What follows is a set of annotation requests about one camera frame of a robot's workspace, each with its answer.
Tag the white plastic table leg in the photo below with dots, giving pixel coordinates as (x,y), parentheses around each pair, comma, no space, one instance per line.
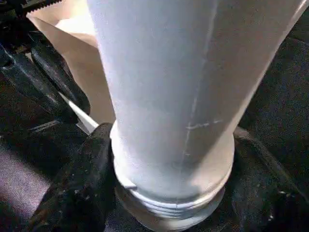
(169,84)

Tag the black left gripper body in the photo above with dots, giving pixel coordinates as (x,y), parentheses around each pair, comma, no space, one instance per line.
(12,29)

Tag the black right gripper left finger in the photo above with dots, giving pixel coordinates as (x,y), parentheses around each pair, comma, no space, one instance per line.
(84,188)

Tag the black plastic mat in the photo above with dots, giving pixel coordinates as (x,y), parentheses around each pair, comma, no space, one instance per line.
(19,174)

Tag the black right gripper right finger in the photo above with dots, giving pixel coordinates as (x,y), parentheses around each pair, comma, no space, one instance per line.
(263,198)

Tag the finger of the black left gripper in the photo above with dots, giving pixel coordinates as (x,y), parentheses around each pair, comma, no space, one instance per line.
(31,96)
(62,82)

